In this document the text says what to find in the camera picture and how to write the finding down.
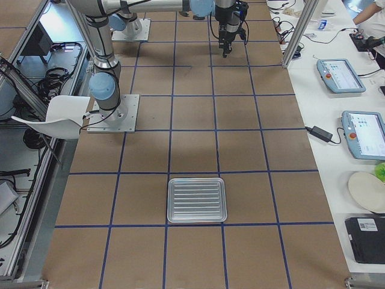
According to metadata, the lower teach pendant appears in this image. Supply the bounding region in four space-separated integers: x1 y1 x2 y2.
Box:
341 111 384 161

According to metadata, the person in white shirt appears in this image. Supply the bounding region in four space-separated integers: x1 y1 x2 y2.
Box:
353 0 384 40

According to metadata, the teach pendant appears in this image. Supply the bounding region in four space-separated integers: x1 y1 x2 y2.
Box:
316 59 366 93
341 111 384 161

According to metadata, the aluminium frame post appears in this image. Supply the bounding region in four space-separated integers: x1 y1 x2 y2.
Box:
282 0 319 68

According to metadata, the cream round plate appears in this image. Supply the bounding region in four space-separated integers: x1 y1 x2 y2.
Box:
348 172 384 214

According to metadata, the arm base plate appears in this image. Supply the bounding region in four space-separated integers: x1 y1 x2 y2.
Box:
86 95 140 133
109 17 151 42

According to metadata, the black laptop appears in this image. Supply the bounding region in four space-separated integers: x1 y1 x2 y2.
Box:
345 217 384 264

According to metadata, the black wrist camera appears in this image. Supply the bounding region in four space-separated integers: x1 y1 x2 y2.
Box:
235 1 249 21

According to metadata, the upper teach pendant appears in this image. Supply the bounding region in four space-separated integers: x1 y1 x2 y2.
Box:
316 59 366 93

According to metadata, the silver ribbed metal tray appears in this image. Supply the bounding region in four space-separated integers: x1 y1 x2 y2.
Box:
167 178 227 223

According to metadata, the black power adapter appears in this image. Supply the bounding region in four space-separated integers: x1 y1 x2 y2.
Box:
305 126 333 143

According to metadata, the black box under frame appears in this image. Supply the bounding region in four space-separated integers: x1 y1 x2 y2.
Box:
20 22 53 64

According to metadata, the white chair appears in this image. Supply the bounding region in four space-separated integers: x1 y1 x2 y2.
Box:
11 95 90 140

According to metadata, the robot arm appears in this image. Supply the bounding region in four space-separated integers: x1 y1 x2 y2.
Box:
102 1 248 58
69 0 215 72

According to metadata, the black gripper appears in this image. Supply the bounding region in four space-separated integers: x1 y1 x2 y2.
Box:
218 23 238 58

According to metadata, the green object on table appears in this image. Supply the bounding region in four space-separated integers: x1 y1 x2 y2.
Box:
374 162 385 182

